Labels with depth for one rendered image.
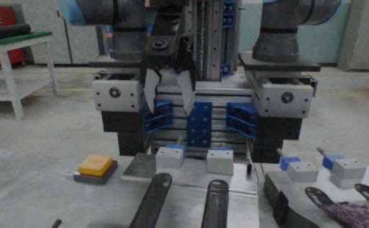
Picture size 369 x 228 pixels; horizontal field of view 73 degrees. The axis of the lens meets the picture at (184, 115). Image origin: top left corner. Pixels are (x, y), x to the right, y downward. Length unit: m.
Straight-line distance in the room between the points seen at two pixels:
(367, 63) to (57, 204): 6.10
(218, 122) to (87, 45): 5.12
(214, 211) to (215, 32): 0.64
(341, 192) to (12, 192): 0.72
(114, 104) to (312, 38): 5.69
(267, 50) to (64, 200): 0.70
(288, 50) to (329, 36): 5.52
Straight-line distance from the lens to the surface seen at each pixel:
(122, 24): 0.87
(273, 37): 0.86
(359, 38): 6.10
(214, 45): 0.93
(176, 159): 0.51
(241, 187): 0.49
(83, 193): 0.65
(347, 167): 0.64
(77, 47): 5.94
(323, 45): 6.36
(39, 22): 6.22
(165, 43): 0.39
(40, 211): 0.64
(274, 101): 0.75
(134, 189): 0.49
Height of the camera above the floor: 1.19
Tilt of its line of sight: 23 degrees down
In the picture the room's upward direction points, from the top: straight up
